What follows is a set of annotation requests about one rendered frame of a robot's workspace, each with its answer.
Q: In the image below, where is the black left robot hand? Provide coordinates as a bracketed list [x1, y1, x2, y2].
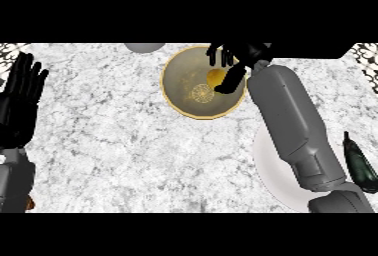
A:
[0, 51, 52, 150]

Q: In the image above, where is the yellow lemon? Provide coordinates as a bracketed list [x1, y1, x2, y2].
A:
[205, 68, 229, 88]

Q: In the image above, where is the white plate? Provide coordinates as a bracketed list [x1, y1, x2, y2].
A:
[251, 125, 316, 214]

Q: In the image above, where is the grey round object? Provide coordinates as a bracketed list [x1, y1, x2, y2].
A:
[123, 42, 167, 55]

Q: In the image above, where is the small brown object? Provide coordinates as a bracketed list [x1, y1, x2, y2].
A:
[25, 194, 37, 211]

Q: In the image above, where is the gold rimmed grey bowl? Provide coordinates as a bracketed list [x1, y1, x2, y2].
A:
[160, 45, 248, 121]

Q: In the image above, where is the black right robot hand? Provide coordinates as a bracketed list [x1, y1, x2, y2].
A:
[205, 42, 273, 95]

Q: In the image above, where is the dark green bottle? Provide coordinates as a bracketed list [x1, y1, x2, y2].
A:
[341, 130, 378, 195]

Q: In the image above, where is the black appliance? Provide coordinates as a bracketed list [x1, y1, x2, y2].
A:
[268, 42, 358, 60]

